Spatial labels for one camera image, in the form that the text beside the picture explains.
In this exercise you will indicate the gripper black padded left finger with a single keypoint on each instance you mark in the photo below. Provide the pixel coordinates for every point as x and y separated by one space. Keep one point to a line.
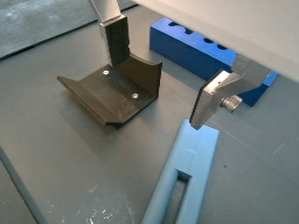
114 29

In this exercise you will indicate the black curved fixture cradle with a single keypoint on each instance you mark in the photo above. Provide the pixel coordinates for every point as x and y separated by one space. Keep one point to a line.
118 91

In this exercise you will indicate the light blue square-circle object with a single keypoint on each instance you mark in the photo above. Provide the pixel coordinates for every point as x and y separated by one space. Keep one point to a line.
189 162

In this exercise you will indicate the blue foam shape block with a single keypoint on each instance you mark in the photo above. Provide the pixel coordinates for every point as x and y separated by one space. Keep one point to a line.
189 49

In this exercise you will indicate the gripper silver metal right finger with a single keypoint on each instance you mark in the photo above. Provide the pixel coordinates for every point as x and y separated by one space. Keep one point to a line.
220 93

